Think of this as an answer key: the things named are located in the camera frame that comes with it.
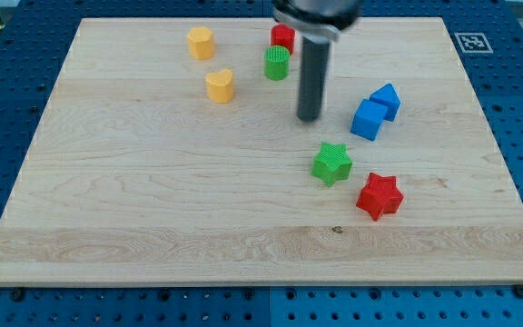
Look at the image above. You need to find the blue cube block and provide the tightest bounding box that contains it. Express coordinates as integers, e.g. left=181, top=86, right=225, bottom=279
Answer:
left=350, top=99, right=388, bottom=141

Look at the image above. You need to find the green star block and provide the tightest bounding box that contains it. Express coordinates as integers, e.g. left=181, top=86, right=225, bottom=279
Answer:
left=311, top=142, right=353, bottom=187

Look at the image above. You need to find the yellow heart block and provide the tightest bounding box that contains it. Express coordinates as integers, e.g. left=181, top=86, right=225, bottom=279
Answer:
left=205, top=69, right=234, bottom=104

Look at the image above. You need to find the wooden board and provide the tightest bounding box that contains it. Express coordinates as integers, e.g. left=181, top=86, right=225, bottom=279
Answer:
left=0, top=17, right=523, bottom=287

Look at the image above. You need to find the green cylinder block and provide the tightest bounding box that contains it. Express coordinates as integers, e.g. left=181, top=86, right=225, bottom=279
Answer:
left=264, top=45, right=290, bottom=81

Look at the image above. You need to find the dark cylindrical pointer rod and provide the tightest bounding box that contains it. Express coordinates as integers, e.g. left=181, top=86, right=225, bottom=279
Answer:
left=297, top=35, right=331, bottom=123

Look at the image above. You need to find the red star block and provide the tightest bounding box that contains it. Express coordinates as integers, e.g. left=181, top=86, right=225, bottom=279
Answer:
left=356, top=173, right=404, bottom=222

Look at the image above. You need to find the red cylinder block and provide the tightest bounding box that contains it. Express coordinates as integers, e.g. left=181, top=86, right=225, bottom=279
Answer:
left=271, top=24, right=295, bottom=55

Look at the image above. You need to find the yellow hexagon block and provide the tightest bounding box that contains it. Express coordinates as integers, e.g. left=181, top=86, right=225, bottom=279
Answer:
left=187, top=26, right=216, bottom=60

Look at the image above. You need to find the blue pentagon block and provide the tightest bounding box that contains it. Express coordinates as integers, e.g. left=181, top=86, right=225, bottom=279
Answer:
left=370, top=83, right=401, bottom=122

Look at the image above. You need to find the white fiducial marker tag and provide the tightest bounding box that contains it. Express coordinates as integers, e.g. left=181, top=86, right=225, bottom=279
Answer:
left=454, top=32, right=493, bottom=54

